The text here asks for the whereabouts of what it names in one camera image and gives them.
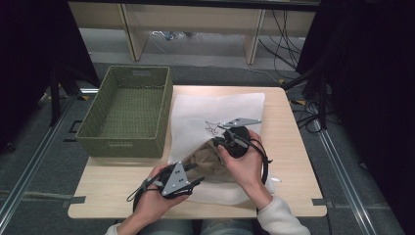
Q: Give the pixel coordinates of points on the grey floor tape strip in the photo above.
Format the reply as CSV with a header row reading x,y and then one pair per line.
x,y
49,197

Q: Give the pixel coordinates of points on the black curtain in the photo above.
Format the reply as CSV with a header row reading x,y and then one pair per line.
x,y
375,98
26,65

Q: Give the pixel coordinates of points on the white mesh laundry bag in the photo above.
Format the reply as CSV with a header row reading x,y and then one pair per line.
x,y
202,107

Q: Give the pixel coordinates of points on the small blue and white clutter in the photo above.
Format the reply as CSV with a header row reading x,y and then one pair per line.
x,y
169,35

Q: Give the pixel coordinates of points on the person's right hand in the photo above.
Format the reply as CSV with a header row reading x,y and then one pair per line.
x,y
249,169

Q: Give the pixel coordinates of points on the person's right leg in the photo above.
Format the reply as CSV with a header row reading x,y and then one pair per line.
x,y
228,229

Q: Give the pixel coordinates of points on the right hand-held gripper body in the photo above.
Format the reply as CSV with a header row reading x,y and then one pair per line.
x,y
239,140

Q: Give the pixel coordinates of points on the light wooden shelf unit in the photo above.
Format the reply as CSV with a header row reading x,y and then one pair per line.
x,y
195,19

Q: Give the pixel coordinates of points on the green woven basket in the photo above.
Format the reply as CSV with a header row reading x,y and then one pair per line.
x,y
130,111

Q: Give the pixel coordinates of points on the black metal stand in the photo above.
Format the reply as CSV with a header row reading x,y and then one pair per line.
x,y
54,98
323,104

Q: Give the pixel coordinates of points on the metal floor rail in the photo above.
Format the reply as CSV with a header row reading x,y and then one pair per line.
x,y
342,182
32,163

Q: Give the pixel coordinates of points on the beige garment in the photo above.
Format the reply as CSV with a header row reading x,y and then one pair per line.
x,y
205,161

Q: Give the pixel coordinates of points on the person's left hand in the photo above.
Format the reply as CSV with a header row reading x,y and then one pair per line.
x,y
151,204

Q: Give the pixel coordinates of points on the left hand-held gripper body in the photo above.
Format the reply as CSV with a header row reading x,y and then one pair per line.
x,y
176,179

